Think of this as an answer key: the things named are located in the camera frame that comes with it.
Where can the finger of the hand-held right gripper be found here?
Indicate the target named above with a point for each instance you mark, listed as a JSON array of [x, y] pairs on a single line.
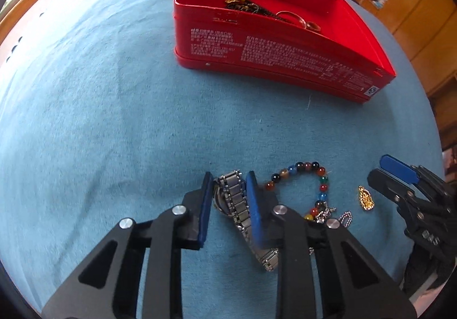
[[382, 181], [396, 166]]

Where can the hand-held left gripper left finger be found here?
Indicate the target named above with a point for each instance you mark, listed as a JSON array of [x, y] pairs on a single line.
[[204, 211]]

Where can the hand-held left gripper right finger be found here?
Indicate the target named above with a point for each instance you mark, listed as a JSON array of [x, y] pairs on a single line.
[[257, 211]]

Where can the silver metal watch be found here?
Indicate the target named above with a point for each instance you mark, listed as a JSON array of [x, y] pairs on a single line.
[[235, 211]]

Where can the gold pendant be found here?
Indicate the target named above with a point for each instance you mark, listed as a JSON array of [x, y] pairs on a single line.
[[366, 199]]

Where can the red tin box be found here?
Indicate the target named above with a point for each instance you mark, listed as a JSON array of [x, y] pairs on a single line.
[[267, 54]]

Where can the silver bangle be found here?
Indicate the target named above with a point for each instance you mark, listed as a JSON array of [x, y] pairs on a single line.
[[285, 12]]

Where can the wooden wardrobe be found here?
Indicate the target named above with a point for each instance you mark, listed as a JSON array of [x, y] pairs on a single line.
[[425, 19]]

